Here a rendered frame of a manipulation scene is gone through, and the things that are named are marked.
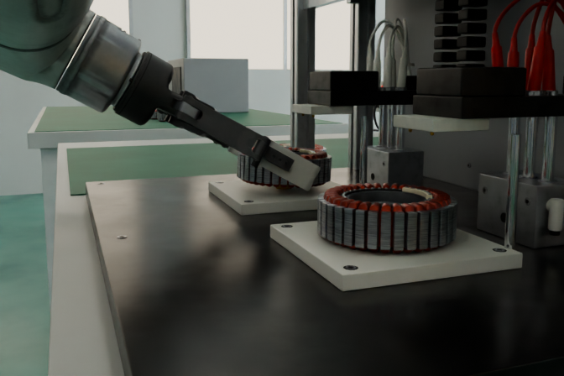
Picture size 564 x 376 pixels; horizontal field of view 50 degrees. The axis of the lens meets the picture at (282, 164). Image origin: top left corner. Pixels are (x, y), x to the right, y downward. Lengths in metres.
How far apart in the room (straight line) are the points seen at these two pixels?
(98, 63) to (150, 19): 4.60
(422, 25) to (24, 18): 0.59
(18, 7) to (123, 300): 0.22
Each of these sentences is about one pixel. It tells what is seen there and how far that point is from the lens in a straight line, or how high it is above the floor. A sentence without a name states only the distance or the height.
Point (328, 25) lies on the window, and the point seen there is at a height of 1.40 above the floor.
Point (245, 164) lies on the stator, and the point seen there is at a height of 0.81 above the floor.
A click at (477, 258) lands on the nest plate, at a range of 0.47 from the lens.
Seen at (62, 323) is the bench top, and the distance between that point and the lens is 0.44.
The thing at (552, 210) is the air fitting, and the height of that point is 0.80.
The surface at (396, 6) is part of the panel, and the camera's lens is 0.98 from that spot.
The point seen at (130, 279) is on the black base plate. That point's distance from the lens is 0.45.
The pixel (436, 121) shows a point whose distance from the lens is 0.48.
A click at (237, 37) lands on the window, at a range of 5.36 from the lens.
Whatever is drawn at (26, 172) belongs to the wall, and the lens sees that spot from 5.21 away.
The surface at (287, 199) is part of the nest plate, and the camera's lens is 0.65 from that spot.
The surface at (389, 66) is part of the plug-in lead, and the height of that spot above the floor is 0.93.
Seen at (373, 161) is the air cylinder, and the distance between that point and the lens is 0.76.
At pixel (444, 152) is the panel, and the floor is 0.81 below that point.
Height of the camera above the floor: 0.91
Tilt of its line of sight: 8 degrees down
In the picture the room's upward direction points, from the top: straight up
